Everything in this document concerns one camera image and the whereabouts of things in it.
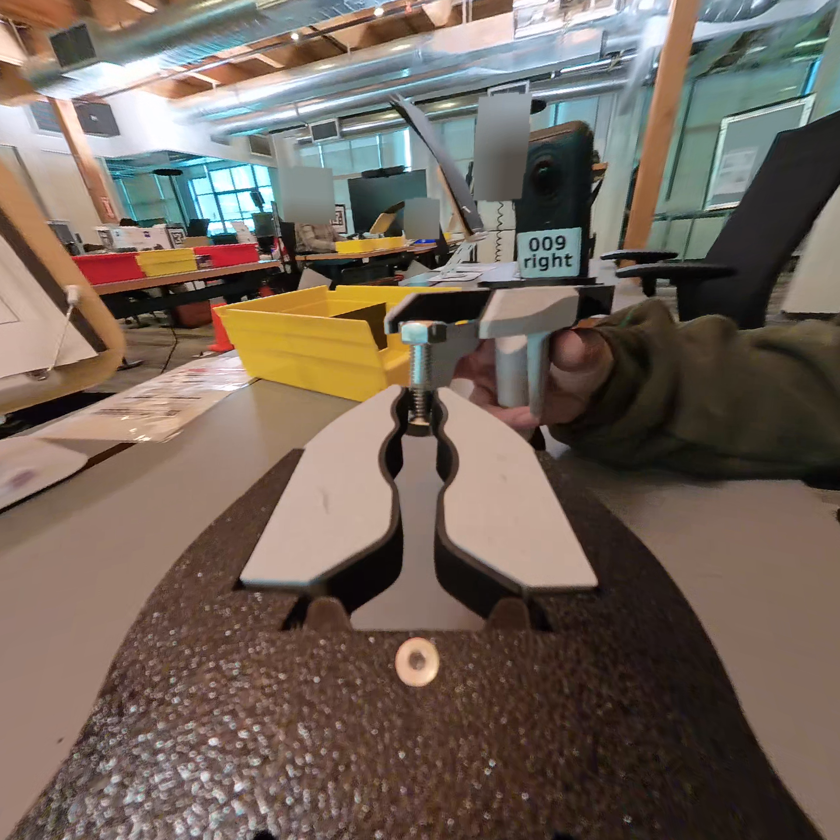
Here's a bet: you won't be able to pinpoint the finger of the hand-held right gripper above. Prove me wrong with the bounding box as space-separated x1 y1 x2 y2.
478 287 582 420
383 290 494 389

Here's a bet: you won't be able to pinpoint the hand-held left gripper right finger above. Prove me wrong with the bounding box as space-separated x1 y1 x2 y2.
434 387 600 621

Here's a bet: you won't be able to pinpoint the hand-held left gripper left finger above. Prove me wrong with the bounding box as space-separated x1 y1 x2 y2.
239 385 406 614

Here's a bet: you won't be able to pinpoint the silver hex bolt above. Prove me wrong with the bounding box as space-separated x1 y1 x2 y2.
398 321 449 427

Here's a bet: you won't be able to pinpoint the person's right forearm green sleeve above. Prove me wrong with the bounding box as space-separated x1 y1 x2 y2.
548 298 840 492

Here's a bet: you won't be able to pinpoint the grey desk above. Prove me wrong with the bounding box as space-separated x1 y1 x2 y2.
0 375 840 840

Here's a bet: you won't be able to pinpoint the person's right hand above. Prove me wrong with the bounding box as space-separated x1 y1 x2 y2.
452 325 615 431

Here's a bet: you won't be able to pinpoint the white panel stand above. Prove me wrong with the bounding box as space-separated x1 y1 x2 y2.
428 232 491 284

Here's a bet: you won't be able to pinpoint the shallow yellow plastic bin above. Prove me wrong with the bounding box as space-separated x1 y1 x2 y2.
335 235 408 256

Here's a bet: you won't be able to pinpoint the black tilted panel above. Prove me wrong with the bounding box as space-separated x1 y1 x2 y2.
388 96 490 237

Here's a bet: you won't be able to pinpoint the wooden pillar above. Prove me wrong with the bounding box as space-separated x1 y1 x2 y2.
622 0 703 255

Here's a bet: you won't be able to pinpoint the black monitor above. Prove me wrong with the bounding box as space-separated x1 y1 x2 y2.
347 168 428 235

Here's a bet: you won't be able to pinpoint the large yellow plastic bin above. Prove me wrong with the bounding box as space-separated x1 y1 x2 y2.
214 283 462 403

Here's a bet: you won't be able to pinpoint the laminated printed sheet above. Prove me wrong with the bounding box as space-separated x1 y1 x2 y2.
38 353 255 445

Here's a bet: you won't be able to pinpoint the orange traffic cone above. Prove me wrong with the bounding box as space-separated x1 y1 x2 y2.
208 302 236 354

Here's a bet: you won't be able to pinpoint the black office chair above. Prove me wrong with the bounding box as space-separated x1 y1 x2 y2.
600 113 840 330

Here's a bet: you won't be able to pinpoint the red plastic bin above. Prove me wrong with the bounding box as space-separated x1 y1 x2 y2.
195 242 261 269
71 252 147 286

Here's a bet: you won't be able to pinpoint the wooden table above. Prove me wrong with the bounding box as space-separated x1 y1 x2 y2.
92 259 284 311

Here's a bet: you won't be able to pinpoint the white flat stand base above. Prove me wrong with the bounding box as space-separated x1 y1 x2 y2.
0 435 91 511

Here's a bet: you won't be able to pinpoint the small yellow plastic bin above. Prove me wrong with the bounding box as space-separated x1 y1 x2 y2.
136 247 200 277

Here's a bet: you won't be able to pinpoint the white cardboard boxes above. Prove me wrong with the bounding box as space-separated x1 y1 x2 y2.
94 226 175 251

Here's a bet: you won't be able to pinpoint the wooden-framed white board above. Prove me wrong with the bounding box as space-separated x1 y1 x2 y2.
0 156 127 416

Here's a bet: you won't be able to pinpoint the framed wall poster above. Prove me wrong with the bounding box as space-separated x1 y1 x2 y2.
706 96 817 212

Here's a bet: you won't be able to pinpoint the silver ceiling air duct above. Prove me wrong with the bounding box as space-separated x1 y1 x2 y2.
187 23 608 129

